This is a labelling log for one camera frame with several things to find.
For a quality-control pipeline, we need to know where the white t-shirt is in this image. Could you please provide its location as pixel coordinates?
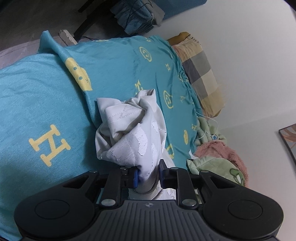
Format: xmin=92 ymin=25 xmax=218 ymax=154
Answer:
xmin=95 ymin=89 xmax=176 ymax=200

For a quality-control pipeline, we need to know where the pink fluffy blanket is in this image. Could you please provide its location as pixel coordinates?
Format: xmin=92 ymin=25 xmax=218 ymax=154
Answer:
xmin=187 ymin=141 xmax=248 ymax=187

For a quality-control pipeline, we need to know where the wall picture with leaves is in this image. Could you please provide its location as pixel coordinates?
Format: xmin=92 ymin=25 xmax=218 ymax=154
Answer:
xmin=278 ymin=124 xmax=296 ymax=163

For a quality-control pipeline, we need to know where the grey cloth on chair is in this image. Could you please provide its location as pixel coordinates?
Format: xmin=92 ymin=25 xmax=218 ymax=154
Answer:
xmin=147 ymin=1 xmax=165 ymax=26

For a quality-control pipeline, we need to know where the blue covered chair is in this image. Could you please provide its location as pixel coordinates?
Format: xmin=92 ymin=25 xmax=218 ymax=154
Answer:
xmin=74 ymin=1 xmax=206 ymax=41

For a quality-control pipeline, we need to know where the white charging cable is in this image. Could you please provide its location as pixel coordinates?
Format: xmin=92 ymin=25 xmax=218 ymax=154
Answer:
xmin=195 ymin=111 xmax=220 ymax=141

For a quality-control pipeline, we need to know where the light green blanket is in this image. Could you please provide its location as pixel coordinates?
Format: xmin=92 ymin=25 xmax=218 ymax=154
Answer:
xmin=187 ymin=116 xmax=248 ymax=187

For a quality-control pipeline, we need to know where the teal patterned bed sheet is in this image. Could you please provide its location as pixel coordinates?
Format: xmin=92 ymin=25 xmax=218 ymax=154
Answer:
xmin=1 ymin=31 xmax=202 ymax=240

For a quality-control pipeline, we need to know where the black cable on chair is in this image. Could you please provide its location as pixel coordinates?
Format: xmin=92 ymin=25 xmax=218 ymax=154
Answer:
xmin=124 ymin=0 xmax=153 ymax=28

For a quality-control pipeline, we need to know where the plaid pillow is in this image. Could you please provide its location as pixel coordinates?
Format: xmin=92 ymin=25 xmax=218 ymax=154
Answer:
xmin=168 ymin=32 xmax=225 ymax=118

